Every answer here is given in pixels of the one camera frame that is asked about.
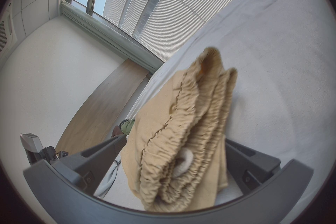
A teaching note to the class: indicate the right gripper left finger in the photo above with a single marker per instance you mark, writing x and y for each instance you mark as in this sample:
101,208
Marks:
97,162

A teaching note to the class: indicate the brown garment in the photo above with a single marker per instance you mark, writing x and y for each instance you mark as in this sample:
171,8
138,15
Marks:
117,131

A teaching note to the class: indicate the grey-green curtain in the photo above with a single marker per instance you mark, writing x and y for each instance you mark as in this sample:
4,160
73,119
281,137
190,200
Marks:
110,34

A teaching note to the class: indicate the bed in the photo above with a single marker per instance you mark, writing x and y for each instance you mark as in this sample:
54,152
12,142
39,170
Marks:
262,60

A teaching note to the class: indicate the green garment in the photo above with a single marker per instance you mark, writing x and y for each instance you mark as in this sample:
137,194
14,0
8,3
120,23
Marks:
128,125

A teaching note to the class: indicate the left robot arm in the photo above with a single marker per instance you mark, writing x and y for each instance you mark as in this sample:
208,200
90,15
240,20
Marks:
34,146

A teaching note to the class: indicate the tan shorts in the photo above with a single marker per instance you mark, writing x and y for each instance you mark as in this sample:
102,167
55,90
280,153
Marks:
183,139

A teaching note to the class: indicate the white ceiling air vent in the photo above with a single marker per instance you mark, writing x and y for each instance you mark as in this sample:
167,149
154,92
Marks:
6,34

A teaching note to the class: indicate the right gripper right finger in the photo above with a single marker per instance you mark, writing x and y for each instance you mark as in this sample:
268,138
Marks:
249,162

